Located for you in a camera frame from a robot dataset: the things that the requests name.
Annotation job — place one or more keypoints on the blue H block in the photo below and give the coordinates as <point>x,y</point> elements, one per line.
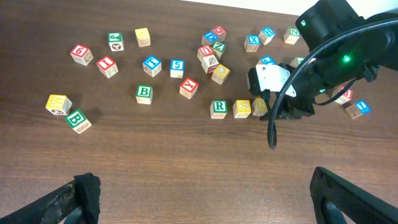
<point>266,35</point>

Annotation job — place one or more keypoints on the green Z block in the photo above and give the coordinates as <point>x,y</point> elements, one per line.
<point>218,48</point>

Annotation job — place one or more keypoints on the green V block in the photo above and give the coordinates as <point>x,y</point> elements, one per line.
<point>296,61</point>

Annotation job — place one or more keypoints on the green J block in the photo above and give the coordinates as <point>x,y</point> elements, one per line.
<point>115,41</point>

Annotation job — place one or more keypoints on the green R block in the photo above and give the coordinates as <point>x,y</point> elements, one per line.
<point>218,109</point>

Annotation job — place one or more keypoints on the green b block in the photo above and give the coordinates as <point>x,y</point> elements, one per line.
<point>144,94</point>
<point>78,121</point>

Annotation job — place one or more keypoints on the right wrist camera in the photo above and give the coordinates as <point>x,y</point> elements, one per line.
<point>263,78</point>

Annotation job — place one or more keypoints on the blue P block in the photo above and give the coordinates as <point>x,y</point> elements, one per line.
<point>266,60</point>

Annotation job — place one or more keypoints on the yellow M block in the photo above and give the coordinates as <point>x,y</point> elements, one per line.
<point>59,105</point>

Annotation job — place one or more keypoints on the leaf picture block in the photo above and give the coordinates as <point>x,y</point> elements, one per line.
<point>209,63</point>

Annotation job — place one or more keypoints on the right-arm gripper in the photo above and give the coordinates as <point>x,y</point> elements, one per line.
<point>300,95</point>

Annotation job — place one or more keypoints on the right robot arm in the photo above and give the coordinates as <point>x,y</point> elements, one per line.
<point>344,47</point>

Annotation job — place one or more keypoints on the red Q block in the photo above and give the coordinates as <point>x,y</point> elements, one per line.
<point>220,32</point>

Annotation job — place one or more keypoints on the red 3 block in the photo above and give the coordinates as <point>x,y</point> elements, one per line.
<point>344,98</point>

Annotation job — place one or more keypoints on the red I block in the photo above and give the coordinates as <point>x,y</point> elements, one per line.
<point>107,66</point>

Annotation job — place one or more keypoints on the green B block centre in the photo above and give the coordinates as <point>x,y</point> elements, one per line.
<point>144,94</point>

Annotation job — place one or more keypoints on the red Y block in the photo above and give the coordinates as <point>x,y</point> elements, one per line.
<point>188,88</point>

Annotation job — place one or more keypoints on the yellow block far left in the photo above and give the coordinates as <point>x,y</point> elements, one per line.
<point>143,37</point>

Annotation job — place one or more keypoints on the blue 5 block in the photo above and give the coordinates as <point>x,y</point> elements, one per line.
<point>177,68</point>

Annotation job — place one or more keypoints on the blue 1 block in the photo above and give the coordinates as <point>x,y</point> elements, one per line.
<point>358,109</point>

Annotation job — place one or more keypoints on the green N block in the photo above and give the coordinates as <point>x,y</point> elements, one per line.
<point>291,36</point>

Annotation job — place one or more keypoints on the red U block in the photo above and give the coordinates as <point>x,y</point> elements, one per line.
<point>204,51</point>

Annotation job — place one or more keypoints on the red 6 block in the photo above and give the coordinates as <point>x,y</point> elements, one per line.
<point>81,54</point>

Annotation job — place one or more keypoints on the yellow C block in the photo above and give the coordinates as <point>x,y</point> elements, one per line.
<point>220,74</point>

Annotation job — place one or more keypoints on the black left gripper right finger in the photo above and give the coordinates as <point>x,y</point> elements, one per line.
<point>334,198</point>

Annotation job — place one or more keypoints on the green B block left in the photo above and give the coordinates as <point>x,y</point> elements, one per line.
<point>78,121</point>

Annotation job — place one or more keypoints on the blue X block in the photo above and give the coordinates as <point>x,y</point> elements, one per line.
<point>252,43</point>

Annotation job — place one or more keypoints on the blue D block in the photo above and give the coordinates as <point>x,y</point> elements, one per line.
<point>208,38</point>

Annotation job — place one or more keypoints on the yellow S block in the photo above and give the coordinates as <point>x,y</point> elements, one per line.
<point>242,109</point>
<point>259,107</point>

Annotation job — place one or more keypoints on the blue T block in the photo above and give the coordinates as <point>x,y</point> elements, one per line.
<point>152,65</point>

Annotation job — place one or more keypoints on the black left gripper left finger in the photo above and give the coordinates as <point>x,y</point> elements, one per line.
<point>75,202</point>

